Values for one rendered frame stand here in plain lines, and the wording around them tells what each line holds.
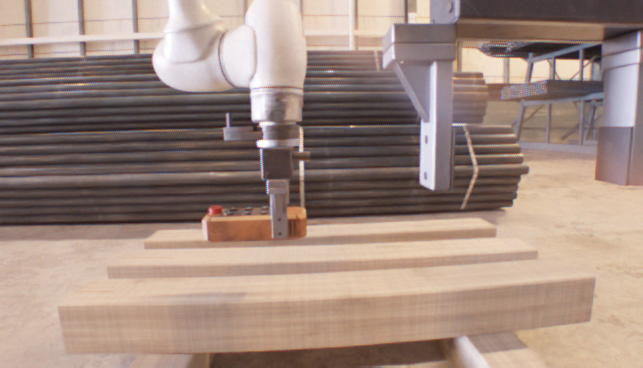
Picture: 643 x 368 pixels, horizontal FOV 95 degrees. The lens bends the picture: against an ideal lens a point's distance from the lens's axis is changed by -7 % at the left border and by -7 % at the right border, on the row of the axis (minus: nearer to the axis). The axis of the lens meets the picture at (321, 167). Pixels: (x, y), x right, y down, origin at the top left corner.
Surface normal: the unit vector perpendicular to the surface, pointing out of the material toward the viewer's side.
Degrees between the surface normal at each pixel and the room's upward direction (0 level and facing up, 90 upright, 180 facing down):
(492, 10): 90
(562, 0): 90
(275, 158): 90
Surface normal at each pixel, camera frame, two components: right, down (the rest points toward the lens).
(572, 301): 0.07, 0.11
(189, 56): -0.20, 0.40
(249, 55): -0.38, 0.19
